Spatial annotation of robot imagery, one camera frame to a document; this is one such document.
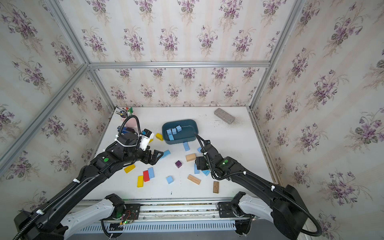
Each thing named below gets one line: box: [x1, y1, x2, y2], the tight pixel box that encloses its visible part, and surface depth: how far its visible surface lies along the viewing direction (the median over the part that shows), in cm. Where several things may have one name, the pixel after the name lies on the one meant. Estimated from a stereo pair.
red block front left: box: [143, 170, 150, 182], surface depth 86 cm
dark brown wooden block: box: [213, 181, 219, 194], surface depth 82 cm
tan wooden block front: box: [187, 174, 201, 185], surface depth 85 cm
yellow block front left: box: [137, 175, 144, 188], surface depth 84 cm
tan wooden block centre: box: [185, 153, 196, 162], surface depth 92 cm
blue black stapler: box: [117, 126, 130, 134], surface depth 106 cm
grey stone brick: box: [214, 108, 235, 125], surface depth 114 cm
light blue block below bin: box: [183, 142, 190, 152], surface depth 100 cm
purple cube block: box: [175, 160, 183, 168], surface depth 90 cm
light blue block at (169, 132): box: [166, 129, 174, 138], surface depth 103 cm
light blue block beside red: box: [148, 167, 155, 179], surface depth 88 cm
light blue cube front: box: [166, 176, 174, 184], surface depth 85 cm
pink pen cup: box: [115, 106, 133, 118], surface depth 103 cm
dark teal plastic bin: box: [162, 119, 199, 145], surface depth 106 cm
